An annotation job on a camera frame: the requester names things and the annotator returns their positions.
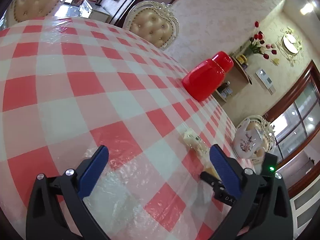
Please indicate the red tulip flowers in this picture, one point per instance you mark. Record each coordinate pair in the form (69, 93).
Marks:
(258, 45)

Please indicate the packaged bread rolls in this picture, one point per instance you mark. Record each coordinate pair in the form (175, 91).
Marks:
(202, 150)

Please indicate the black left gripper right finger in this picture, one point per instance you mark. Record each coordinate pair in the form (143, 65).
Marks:
(262, 207)

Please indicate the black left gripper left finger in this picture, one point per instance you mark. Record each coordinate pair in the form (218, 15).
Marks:
(45, 219)

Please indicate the beige tufted chair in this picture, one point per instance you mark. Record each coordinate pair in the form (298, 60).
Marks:
(22, 10)
(154, 22)
(269, 141)

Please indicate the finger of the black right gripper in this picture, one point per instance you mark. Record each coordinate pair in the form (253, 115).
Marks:
(220, 192)

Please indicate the beige tufted chair left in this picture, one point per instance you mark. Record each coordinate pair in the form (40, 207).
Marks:
(22, 10)

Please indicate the wooden wall shelf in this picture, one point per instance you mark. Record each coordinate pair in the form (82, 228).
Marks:
(238, 79)

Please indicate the white floral teapot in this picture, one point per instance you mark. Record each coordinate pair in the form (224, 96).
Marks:
(247, 142)

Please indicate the beige tufted chair right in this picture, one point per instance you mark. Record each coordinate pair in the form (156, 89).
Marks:
(269, 141)

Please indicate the red white checkered tablecloth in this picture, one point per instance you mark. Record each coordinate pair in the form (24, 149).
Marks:
(70, 85)

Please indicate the white tv cabinet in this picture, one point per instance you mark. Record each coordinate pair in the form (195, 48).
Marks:
(89, 9)

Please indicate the red plastic jar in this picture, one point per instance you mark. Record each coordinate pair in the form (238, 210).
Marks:
(204, 79)

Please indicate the white wall control panel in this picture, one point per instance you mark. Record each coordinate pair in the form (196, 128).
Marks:
(266, 80)

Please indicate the clear zip plastic bag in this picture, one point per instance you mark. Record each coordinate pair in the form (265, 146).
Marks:
(156, 195)

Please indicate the decorative wall clock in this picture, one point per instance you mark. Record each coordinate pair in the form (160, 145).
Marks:
(290, 45)

